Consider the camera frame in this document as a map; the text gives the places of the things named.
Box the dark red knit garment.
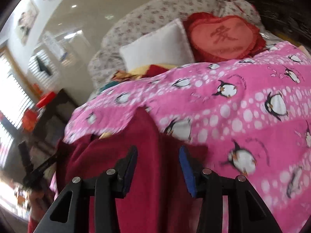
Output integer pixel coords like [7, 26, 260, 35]
[56, 108, 199, 232]

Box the dark wooden cabinet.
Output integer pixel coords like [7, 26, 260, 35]
[31, 89, 78, 156]

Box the red box on cabinet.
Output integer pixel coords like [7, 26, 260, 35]
[36, 91, 57, 108]

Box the window with metal grille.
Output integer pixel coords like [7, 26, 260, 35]
[1, 52, 34, 168]

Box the pink penguin blanket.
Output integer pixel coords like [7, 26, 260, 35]
[64, 42, 310, 232]

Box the white pillow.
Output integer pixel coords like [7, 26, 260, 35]
[119, 18, 195, 71]

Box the red heart cushion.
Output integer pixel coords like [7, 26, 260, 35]
[183, 12, 266, 63]

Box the dark carved wooden headboard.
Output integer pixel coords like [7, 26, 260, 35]
[245, 0, 310, 50]

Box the wall notice sign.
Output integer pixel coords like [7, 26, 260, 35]
[42, 31, 67, 62]

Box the framed wall photo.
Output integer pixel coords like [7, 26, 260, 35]
[16, 0, 39, 46]

